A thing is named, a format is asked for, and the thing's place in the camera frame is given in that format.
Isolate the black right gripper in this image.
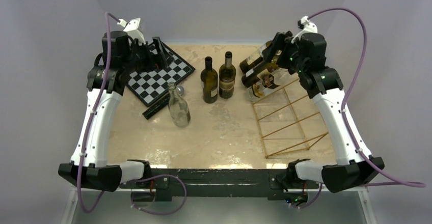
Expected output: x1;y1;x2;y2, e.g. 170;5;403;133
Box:
261;32;306;74

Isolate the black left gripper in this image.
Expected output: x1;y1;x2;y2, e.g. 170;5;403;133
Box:
122;36;173;74

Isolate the clear square liquor bottle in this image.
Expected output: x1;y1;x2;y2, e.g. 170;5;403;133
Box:
246;69;296;102

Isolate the green wine bottle dark label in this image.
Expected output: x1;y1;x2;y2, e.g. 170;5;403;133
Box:
241;55;280;88

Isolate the tall dark green bottle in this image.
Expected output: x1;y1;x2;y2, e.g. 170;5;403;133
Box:
200;57;218;104

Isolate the clear glass bottle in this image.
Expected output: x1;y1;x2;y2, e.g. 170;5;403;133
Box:
168;82;191;127

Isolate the green bottle silver neck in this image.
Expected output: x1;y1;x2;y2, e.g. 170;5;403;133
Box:
219;51;236;99

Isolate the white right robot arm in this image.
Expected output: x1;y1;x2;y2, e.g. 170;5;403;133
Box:
264;32;385;193

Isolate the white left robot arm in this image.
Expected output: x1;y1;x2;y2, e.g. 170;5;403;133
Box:
58;31;168;192

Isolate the black white chessboard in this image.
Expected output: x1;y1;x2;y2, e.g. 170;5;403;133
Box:
126;43;195;107

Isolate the black silver microphone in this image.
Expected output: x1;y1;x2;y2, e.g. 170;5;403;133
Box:
142;93;170;120

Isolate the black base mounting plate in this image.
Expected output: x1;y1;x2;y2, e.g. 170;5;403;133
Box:
120;169;319;201

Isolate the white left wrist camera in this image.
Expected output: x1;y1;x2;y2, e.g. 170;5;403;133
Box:
117;18;146;44

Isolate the gold wire wine rack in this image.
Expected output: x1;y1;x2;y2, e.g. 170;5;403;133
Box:
251;75;331;159

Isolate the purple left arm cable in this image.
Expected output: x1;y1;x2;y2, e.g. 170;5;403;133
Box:
76;12;121;214

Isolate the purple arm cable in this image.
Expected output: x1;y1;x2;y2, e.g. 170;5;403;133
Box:
305;7;426;188
76;12;121;214

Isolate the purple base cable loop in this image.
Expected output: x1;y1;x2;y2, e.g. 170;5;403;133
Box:
128;174;187;216

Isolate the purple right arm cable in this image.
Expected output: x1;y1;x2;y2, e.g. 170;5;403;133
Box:
305;7;426;188

